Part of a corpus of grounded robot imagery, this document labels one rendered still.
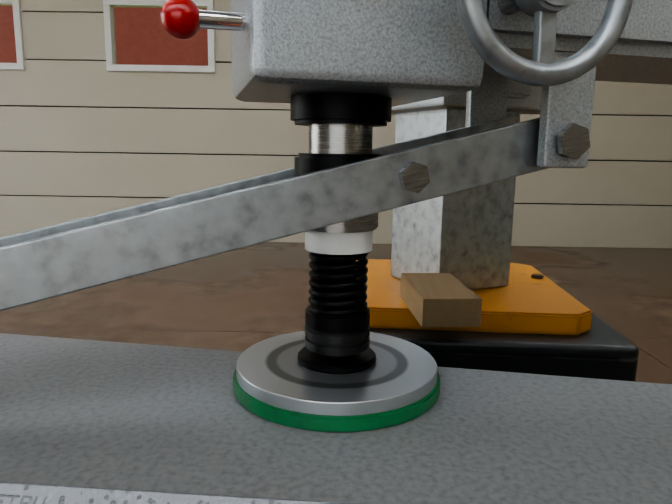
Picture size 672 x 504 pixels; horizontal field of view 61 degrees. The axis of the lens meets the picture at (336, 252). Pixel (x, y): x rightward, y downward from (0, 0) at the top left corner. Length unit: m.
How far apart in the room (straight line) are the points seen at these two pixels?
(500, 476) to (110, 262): 0.36
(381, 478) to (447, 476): 0.05
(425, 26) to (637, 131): 6.88
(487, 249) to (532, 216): 5.71
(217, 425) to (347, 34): 0.36
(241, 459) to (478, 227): 0.84
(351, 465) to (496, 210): 0.85
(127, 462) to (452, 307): 0.61
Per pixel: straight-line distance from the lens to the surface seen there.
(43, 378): 0.71
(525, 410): 0.61
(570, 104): 0.59
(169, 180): 6.83
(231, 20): 0.50
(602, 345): 1.11
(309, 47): 0.47
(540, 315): 1.12
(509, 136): 0.58
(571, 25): 0.58
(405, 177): 0.53
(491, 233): 1.25
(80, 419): 0.60
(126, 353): 0.75
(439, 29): 0.51
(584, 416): 0.62
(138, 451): 0.53
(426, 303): 0.96
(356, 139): 0.56
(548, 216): 7.01
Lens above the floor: 1.07
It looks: 10 degrees down
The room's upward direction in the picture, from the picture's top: 1 degrees clockwise
